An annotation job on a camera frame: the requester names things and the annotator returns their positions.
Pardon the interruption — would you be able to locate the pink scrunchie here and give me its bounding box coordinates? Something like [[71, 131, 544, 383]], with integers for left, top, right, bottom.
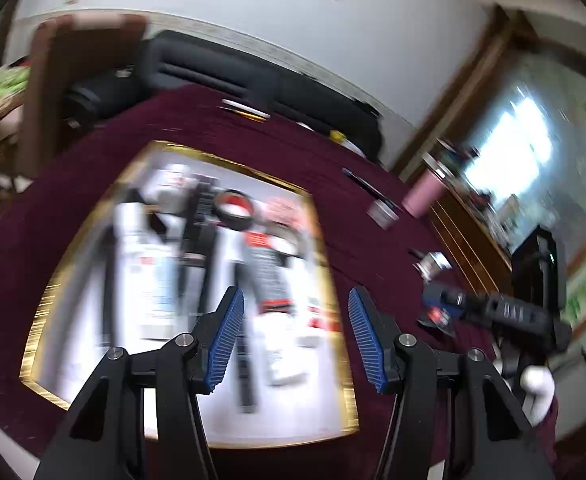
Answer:
[[265, 197, 314, 226]]

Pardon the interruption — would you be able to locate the black pouch with red label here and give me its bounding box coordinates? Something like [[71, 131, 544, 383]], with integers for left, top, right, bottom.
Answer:
[[418, 306, 458, 337]]

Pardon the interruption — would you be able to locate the long black pen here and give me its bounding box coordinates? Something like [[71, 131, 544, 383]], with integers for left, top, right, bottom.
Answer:
[[342, 167, 401, 208]]

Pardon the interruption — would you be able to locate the person's right hand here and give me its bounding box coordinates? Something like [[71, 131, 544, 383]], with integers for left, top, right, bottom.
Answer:
[[520, 366, 556, 426]]

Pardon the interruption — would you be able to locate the black leather sofa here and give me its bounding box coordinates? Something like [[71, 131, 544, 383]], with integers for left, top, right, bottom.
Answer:
[[63, 30, 386, 166]]

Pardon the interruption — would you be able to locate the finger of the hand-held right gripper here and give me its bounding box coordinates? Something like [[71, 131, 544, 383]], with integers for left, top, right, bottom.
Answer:
[[421, 284, 494, 322]]

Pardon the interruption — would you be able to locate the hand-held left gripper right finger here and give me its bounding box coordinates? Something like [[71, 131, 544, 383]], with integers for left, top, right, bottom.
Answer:
[[348, 287, 558, 480]]

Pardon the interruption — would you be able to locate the brown armchair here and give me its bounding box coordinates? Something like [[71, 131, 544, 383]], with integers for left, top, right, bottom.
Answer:
[[15, 14, 148, 181]]

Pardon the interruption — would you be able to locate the black tape roll red core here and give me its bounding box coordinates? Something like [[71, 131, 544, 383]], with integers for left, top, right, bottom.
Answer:
[[213, 189, 254, 231]]

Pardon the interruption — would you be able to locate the wood-framed etched glass panel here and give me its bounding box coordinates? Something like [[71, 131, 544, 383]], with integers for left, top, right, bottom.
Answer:
[[393, 5, 586, 286]]

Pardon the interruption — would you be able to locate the white pill bottle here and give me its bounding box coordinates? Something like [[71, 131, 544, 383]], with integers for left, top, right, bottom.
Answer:
[[155, 165, 188, 213]]

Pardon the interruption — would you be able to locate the grey box with red ends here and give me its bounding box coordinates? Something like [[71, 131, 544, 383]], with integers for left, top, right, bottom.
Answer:
[[243, 230, 296, 313]]

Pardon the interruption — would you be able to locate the small clear plastic box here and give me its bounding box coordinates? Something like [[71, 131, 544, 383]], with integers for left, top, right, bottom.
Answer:
[[367, 199, 400, 230]]

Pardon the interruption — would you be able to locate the pink thermos bottle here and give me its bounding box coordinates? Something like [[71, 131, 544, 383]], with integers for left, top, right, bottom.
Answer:
[[402, 160, 451, 218]]

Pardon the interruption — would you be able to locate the gold-rimmed white tray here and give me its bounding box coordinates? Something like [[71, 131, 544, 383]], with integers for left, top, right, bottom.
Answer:
[[20, 140, 361, 448]]

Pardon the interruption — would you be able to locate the wooden cabinet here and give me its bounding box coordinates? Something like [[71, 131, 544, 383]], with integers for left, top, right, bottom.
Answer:
[[398, 180, 518, 301]]

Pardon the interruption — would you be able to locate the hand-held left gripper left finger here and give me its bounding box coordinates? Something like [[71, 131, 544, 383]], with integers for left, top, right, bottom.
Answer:
[[33, 286, 246, 480]]

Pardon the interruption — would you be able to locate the burgundy tablecloth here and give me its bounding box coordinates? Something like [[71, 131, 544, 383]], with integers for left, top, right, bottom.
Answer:
[[0, 82, 558, 480]]

